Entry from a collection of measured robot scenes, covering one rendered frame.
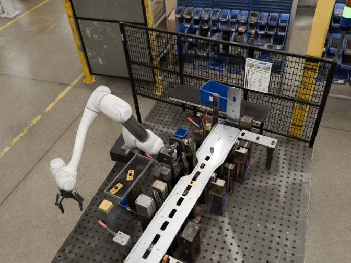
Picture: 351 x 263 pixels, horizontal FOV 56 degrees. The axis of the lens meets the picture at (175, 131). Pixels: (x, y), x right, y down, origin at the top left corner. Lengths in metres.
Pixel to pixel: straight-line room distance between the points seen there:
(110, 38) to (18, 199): 2.37
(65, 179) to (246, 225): 1.28
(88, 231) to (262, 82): 1.79
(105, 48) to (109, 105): 2.83
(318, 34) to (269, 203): 1.26
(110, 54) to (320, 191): 3.26
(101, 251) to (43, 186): 1.71
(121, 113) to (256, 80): 1.23
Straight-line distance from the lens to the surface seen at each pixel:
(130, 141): 2.71
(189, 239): 2.03
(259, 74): 2.78
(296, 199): 2.69
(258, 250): 2.40
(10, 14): 8.76
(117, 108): 2.09
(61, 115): 4.89
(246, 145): 2.60
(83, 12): 4.83
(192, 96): 3.00
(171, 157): 2.25
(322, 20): 2.52
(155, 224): 2.14
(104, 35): 4.81
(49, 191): 3.91
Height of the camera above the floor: 2.80
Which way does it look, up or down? 42 degrees down
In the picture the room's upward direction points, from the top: 6 degrees counter-clockwise
